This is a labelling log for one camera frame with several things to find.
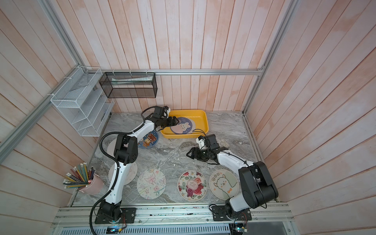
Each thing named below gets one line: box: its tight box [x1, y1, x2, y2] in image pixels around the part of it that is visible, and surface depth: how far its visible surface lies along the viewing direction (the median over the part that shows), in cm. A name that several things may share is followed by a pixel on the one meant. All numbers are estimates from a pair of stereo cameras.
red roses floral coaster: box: [177, 169, 208, 202], surface depth 85 cm
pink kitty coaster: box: [106, 138, 118, 158], surface depth 100 cm
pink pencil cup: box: [79, 174, 104, 195], surface depth 81 cm
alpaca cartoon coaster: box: [209, 168, 240, 201], surface depth 85 cm
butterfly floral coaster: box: [136, 168, 167, 200], surface depth 85 cm
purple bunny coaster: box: [170, 117, 193, 135], surface depth 113 cm
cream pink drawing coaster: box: [189, 118, 196, 135], surface depth 114 cm
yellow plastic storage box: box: [160, 109, 210, 140], surface depth 110 cm
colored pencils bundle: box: [62, 162, 96, 191], surface depth 76 cm
